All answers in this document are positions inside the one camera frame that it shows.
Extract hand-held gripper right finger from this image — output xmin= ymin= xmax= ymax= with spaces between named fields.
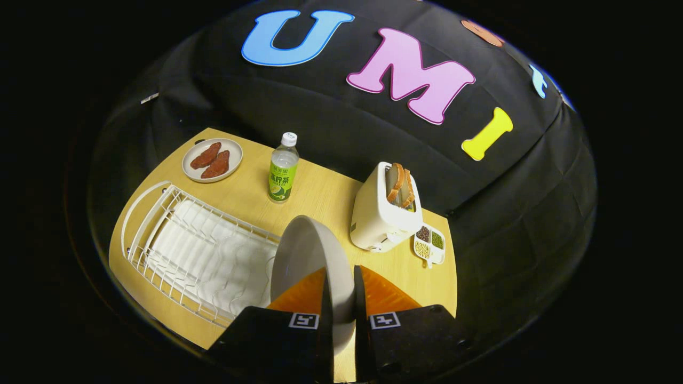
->
xmin=353 ymin=265 xmax=475 ymax=384

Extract white toaster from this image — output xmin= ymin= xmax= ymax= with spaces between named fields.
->
xmin=350 ymin=162 xmax=424 ymax=252

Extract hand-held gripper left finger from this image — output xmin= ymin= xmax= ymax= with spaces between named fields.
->
xmin=205 ymin=267 xmax=335 ymax=384

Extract small grey plate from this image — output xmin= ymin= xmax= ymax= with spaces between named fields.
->
xmin=182 ymin=138 xmax=243 ymax=183

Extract white round plate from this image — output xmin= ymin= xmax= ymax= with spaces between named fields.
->
xmin=269 ymin=215 xmax=356 ymax=355

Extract black backdrop cloth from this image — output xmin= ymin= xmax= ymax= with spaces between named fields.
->
xmin=69 ymin=0 xmax=598 ymax=347

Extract reddish brown meat piece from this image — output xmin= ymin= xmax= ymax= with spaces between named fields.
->
xmin=190 ymin=142 xmax=222 ymax=170
xmin=201 ymin=150 xmax=231 ymax=179

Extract toast bread slice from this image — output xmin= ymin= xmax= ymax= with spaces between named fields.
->
xmin=386 ymin=163 xmax=405 ymax=203
xmin=401 ymin=169 xmax=416 ymax=209

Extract white wire dish rack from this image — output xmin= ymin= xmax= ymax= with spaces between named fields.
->
xmin=121 ymin=180 xmax=282 ymax=329

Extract green label drink bottle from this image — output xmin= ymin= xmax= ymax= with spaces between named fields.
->
xmin=268 ymin=132 xmax=300 ymax=204

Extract white drip tray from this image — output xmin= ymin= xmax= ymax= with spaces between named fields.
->
xmin=147 ymin=198 xmax=278 ymax=315

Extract white divided dish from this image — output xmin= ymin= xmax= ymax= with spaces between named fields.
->
xmin=412 ymin=224 xmax=446 ymax=269

